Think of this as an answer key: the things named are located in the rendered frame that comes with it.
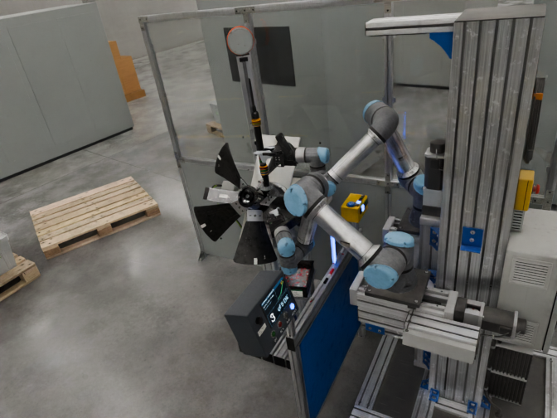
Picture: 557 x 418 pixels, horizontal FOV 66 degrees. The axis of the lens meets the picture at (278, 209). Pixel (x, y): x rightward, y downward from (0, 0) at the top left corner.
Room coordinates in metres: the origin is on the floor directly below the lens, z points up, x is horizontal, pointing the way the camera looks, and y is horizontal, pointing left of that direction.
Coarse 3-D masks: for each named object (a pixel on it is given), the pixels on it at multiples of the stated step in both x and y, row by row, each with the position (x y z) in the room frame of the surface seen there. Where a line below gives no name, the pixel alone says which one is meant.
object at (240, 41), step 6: (234, 30) 2.68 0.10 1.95; (240, 30) 2.68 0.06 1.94; (246, 30) 2.68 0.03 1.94; (228, 36) 2.68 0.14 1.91; (234, 36) 2.67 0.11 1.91; (240, 36) 2.68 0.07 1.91; (246, 36) 2.68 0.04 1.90; (252, 36) 2.68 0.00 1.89; (228, 42) 2.68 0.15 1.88; (234, 42) 2.67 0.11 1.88; (240, 42) 2.68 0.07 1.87; (246, 42) 2.68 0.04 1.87; (252, 42) 2.68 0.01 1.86; (234, 48) 2.67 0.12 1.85; (240, 48) 2.68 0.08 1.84; (246, 48) 2.68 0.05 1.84; (240, 54) 2.68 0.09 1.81
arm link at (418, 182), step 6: (414, 180) 1.82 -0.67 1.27; (420, 180) 1.81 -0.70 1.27; (408, 186) 1.87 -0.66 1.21; (414, 186) 1.80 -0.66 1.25; (420, 186) 1.77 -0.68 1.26; (414, 192) 1.80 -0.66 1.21; (420, 192) 1.76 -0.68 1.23; (414, 198) 1.79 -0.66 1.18; (420, 198) 1.76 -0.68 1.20; (414, 204) 1.79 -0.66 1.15; (420, 204) 1.76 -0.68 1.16
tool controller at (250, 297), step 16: (272, 272) 1.31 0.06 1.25; (256, 288) 1.23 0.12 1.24; (272, 288) 1.22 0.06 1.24; (288, 288) 1.28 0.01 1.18; (240, 304) 1.16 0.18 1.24; (256, 304) 1.13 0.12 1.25; (272, 304) 1.18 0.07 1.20; (288, 304) 1.24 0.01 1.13; (240, 320) 1.10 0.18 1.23; (256, 320) 1.09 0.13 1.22; (288, 320) 1.20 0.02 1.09; (240, 336) 1.11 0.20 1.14; (256, 336) 1.07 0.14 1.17; (256, 352) 1.08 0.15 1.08
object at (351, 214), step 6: (348, 198) 2.08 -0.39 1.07; (354, 198) 2.07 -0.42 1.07; (366, 198) 2.07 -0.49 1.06; (342, 204) 2.03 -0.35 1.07; (360, 204) 2.00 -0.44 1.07; (342, 210) 2.00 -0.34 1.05; (348, 210) 1.98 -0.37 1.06; (354, 210) 1.96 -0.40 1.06; (342, 216) 2.00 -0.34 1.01; (348, 216) 1.98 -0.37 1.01; (354, 216) 1.96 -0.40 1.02; (360, 216) 1.98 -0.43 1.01
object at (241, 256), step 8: (248, 224) 1.93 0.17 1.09; (256, 224) 1.94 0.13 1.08; (264, 224) 1.96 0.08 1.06; (248, 232) 1.90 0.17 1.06; (256, 232) 1.91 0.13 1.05; (264, 232) 1.92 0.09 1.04; (240, 240) 1.87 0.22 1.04; (248, 240) 1.87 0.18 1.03; (256, 240) 1.88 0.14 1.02; (264, 240) 1.89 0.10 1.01; (240, 248) 1.85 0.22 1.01; (248, 248) 1.85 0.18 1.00; (256, 248) 1.85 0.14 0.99; (264, 248) 1.85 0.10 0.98; (272, 248) 1.86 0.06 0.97; (240, 256) 1.82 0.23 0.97; (248, 256) 1.82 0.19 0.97; (256, 256) 1.82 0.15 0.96; (272, 256) 1.82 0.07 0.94; (248, 264) 1.80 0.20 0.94
